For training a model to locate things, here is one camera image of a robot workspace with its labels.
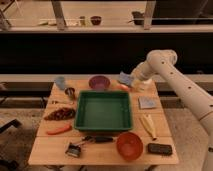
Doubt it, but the blue sponge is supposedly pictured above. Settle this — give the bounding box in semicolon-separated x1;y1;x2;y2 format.
118;72;134;86

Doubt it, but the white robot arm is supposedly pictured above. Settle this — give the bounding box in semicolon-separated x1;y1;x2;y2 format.
131;50;213;171

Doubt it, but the metal measuring cup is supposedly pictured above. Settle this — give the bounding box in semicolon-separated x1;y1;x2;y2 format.
65;87;76;100

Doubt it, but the light blue cup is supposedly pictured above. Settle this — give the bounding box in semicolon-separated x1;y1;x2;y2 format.
54;76;66;90

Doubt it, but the orange round fruit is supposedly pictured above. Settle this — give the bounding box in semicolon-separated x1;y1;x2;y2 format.
118;84;131;92

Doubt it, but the blue grey cloth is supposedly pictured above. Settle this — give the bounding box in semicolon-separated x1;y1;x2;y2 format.
138;97;156;109

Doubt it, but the purple bowl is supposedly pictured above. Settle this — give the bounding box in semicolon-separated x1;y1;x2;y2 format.
89;75;110;90

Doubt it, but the green plastic bin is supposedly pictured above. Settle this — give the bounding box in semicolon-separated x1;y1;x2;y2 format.
74;91;133;132

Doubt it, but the dark background object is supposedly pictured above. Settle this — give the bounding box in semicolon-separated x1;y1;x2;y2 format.
131;11;144;25

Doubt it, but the dark red background bowl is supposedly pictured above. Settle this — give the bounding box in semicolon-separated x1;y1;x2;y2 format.
90;16;102;25

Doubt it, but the black rectangular block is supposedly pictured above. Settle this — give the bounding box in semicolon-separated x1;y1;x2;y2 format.
147;143;173;156

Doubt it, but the small background jar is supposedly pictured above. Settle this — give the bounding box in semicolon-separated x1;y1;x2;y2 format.
79;16;86;26

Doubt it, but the brown pine cone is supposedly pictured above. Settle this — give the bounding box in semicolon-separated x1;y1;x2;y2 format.
44;107;75;121

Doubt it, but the black handled brush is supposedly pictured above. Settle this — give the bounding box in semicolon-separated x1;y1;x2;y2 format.
65;136;114;158

